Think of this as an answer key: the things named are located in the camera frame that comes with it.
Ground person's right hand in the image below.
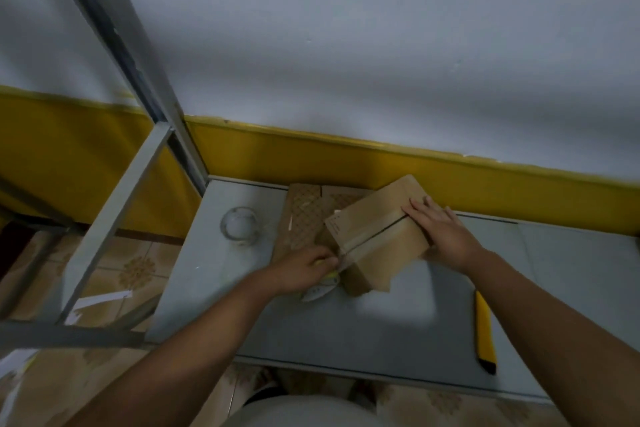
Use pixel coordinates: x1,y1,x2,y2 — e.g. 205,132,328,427
401,195,485,276

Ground person's left hand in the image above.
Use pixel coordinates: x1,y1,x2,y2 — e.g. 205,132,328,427
266,244,342,296

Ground white yellow hand tool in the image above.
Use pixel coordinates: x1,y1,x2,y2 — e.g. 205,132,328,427
299,257,346,304

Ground brown cardboard box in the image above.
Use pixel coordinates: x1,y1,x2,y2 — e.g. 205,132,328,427
324,174,442,297

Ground person's left forearm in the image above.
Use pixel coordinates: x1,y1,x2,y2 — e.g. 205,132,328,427
64,269,281,427

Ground person's right forearm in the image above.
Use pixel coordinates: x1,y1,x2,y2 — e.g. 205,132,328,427
464,248,640,427

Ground patterned flat cardboard sheet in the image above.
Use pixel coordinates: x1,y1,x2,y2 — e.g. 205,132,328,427
320,185,375,247
271,183,326,265

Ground clear tape roll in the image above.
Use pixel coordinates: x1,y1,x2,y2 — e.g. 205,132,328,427
219,206,263,245

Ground yellow black utility knife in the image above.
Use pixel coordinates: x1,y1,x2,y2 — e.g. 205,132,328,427
473,290,498,376

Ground white paper scrap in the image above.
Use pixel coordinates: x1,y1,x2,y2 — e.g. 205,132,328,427
64,290,134,326
0,348,40,422

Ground grey metal rack frame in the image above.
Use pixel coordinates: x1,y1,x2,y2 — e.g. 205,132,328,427
0,0,211,350

